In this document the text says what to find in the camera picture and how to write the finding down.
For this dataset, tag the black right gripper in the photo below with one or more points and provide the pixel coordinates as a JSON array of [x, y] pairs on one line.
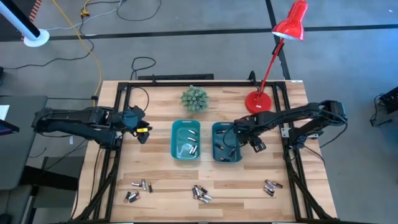
[[248, 127]]

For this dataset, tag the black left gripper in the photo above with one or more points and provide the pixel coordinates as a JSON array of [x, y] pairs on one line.
[[129, 118]]

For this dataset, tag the green plastic bin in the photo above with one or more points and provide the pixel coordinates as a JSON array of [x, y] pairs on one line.
[[182, 146]]

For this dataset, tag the blue plastic bin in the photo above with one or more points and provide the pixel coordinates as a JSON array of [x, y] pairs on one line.
[[217, 154]]

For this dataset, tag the silver Energizer AA battery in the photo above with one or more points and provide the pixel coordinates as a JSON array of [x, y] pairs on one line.
[[203, 200], [133, 196], [136, 184], [268, 192], [144, 184], [191, 149], [269, 188], [207, 196], [195, 150]]

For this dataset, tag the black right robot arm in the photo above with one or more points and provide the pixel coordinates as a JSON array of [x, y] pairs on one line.
[[295, 112]]

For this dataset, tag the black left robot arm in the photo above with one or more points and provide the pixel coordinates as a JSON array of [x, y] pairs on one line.
[[77, 123]]

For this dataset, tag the red desk lamp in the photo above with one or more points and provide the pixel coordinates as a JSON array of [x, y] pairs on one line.
[[258, 104]]

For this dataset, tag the small green potted plant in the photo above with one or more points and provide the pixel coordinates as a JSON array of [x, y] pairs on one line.
[[195, 99]]

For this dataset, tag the black power strip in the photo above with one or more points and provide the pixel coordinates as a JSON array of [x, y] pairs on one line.
[[177, 76]]

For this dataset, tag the dark tablet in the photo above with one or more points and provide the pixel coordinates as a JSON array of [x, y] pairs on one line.
[[6, 127]]

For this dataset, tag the black equipment box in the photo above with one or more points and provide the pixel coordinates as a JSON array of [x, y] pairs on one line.
[[390, 99]]

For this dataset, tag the white paper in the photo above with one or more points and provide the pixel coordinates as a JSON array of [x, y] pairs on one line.
[[3, 112]]

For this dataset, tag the white pole with round base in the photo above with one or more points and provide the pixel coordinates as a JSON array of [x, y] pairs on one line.
[[36, 38]]

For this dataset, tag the dark mat with orange edge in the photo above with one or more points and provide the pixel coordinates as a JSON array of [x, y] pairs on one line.
[[9, 31]]

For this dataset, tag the black aluminium table frame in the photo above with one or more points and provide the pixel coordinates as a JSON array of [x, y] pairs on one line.
[[217, 83]]

